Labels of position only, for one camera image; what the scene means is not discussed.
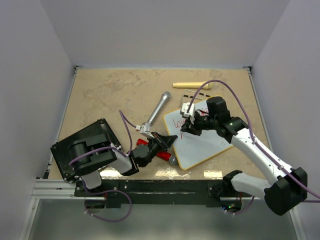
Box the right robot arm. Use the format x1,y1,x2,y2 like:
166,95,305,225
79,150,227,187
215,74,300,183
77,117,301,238
180,96,308,216

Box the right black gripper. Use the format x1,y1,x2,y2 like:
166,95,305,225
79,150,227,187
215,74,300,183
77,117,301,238
181,110,218,136

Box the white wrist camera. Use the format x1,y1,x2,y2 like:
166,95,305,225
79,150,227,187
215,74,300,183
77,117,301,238
135,122,152,138
180,102,196,124

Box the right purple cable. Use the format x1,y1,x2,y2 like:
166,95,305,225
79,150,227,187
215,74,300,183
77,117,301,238
187,79,320,216

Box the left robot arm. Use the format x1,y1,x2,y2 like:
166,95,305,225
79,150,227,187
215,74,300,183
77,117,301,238
68,131,178,196

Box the silver toy microphone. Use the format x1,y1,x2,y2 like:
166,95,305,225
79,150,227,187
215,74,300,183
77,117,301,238
147,91,171,125

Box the cream toy microphone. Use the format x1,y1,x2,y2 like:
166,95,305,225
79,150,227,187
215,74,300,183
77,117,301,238
172,81,213,90

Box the red toy microphone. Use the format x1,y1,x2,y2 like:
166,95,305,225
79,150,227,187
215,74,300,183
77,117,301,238
136,138,179,166

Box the purple cable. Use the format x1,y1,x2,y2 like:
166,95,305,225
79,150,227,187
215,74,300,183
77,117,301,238
187,79,320,216
68,109,138,223

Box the yellow framed whiteboard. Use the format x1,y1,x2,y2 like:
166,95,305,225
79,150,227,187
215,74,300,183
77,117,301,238
163,108,233,170

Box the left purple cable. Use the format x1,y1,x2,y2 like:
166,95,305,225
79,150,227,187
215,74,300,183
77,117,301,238
68,109,138,223

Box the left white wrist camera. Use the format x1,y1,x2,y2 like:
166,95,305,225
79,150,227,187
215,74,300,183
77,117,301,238
135,122,152,138

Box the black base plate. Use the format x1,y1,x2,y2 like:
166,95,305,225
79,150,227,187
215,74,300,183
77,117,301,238
74,179,249,212

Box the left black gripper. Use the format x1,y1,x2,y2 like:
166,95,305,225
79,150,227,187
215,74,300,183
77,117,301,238
141,131,177,167

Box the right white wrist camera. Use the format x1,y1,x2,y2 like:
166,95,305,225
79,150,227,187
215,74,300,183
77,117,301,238
180,102,196,124

